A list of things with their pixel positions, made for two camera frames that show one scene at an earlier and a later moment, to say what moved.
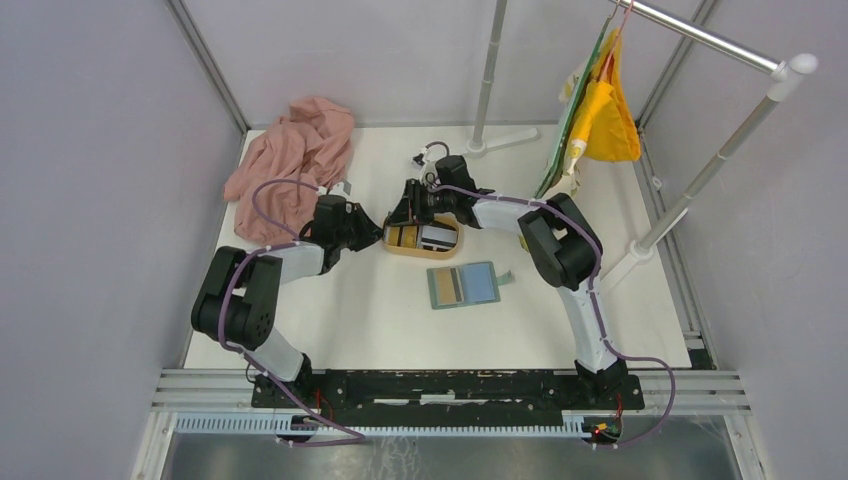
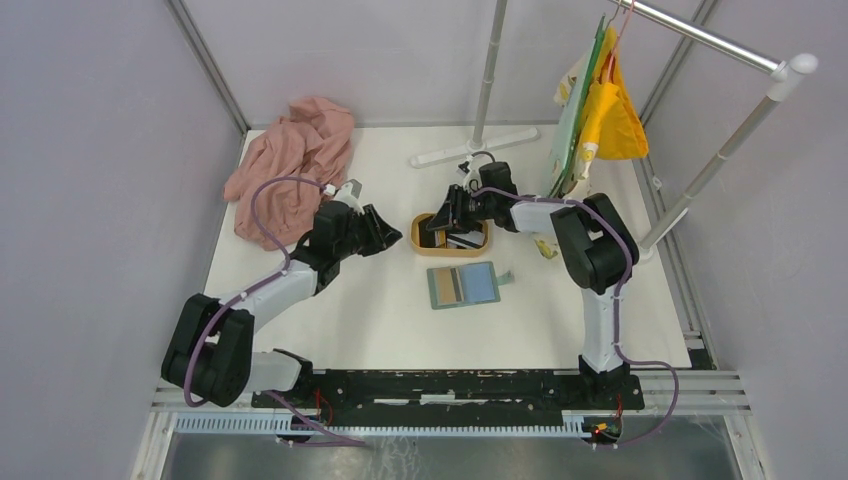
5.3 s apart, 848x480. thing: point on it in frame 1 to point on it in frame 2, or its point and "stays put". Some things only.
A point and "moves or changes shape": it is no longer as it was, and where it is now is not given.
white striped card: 438,238 to 472,239
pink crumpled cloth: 311,146 stays put
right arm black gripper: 409,209 to 452,211
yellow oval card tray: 431,254 moves or changes shape
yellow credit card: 445,286 stays put
